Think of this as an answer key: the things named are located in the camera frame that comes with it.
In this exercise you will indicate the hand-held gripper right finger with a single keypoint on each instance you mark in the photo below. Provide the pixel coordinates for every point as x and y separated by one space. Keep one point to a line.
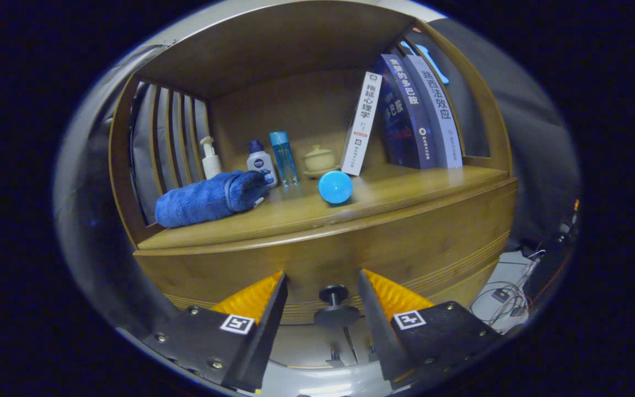
379 333

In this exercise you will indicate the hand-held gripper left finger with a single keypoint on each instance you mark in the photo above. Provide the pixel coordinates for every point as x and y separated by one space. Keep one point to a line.
262 336

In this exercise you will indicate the black drawer knob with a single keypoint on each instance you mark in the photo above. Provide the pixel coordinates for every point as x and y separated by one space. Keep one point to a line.
335 314

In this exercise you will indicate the blue gradient tube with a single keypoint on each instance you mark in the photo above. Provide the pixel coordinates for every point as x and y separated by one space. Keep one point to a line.
335 187

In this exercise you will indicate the wooden cabinet door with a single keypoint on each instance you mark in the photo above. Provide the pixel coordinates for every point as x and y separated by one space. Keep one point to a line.
359 339
306 344

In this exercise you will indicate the wooden countertop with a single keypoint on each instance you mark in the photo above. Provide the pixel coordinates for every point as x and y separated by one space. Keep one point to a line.
405 187

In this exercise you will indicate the wooden cabinet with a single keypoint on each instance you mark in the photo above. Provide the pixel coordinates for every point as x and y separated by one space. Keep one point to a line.
273 44

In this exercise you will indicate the blue folded towel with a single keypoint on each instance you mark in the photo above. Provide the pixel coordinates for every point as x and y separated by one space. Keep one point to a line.
202 201

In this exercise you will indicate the white bottle blue cap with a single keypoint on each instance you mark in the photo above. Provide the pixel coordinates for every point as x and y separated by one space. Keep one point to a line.
261 165

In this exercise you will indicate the clear blue bottle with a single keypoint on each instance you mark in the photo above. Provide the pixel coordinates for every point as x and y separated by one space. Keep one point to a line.
284 160

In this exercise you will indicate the white pump bottle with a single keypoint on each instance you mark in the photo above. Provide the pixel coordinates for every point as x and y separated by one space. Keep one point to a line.
211 165

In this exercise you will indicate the beige lidded teacup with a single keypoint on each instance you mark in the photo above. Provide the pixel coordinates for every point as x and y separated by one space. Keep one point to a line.
319 161

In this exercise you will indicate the white book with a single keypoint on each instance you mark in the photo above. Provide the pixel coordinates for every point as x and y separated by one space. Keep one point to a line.
362 127

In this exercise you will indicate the dark blue book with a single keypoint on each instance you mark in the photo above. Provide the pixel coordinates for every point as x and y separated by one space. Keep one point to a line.
403 127

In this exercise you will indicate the pale lilac book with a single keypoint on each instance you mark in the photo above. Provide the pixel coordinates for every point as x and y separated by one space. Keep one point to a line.
439 116

